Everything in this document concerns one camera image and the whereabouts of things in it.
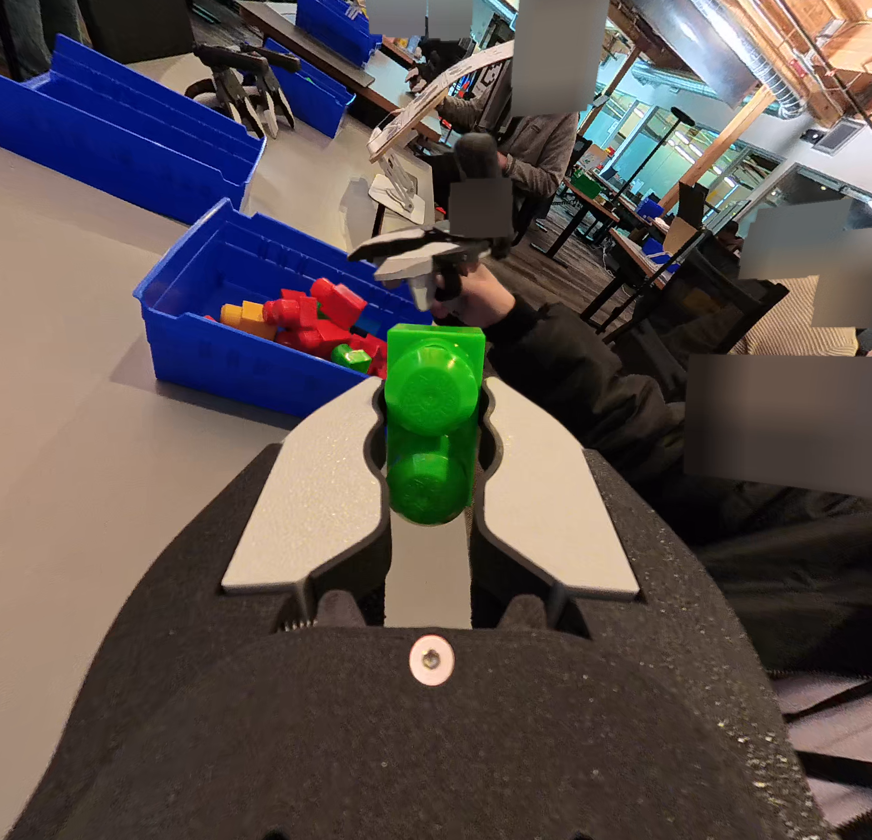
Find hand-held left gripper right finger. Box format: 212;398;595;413
468;377;641;601

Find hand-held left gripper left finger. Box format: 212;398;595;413
220;377;396;597

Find person's right hand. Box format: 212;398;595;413
454;260;520;331

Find green mega block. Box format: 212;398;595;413
382;324;490;526

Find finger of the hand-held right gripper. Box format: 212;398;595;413
370;248;474;307
347;231;474;264

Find blue storage bin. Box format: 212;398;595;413
0;34;268;226
295;0;384;68
133;196;440;420
263;53;359;142

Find idle black gripper tool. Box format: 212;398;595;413
183;42;299;142

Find pile of mega blocks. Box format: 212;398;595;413
217;278;392;379

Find black desk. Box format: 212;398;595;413
235;0;444;119

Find white display stand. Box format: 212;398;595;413
366;42;519;237

